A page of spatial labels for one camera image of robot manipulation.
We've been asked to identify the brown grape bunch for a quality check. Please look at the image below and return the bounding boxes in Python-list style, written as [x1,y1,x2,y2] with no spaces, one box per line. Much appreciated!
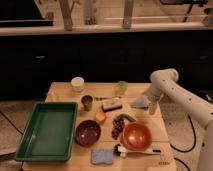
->
[111,116,125,139]

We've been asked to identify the black white board eraser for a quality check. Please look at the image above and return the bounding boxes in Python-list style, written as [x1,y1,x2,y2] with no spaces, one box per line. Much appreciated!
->
[102,100,122,112]

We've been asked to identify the white cup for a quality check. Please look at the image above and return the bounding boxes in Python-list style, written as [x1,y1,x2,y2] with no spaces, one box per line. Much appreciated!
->
[71,77,84,92]

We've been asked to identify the metal fork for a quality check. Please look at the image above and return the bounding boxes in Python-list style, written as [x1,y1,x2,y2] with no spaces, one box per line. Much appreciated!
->
[93,96,121,101]

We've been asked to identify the green translucent cup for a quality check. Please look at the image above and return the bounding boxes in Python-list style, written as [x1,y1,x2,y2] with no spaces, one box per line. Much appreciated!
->
[116,81,128,96]

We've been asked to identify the blue sponge cloth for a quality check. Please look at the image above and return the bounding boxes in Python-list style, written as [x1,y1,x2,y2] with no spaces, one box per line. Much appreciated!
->
[91,149,113,165]

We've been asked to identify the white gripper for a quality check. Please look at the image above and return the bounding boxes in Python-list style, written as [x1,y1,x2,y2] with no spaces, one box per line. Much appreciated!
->
[144,84,163,115]

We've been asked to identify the grey-blue towel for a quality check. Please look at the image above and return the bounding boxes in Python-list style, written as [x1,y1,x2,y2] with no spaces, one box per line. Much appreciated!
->
[131,95,151,109]

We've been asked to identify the orange block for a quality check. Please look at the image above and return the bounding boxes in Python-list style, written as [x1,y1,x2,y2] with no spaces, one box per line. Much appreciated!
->
[95,112,106,124]

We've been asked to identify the black white dish brush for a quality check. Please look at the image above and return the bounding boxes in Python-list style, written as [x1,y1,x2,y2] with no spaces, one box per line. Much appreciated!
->
[113,144,161,158]

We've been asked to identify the red bowl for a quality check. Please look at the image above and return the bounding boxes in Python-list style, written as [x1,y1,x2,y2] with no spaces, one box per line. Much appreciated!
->
[121,122,152,151]

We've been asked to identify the black cable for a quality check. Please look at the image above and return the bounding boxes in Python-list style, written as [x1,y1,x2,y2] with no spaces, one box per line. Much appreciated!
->
[169,114,198,154]

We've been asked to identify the purple bowl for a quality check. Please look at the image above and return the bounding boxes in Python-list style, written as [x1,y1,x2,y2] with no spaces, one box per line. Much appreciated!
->
[75,120,101,147]

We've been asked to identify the green plastic tray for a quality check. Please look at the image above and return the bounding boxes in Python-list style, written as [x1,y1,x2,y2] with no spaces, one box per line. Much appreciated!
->
[14,102,78,162]

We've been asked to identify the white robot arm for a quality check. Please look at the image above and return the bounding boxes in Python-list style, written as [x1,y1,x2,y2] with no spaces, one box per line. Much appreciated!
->
[145,68,213,171]

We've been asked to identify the metal cup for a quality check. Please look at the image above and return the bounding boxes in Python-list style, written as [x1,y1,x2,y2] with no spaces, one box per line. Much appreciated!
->
[81,95,93,111]

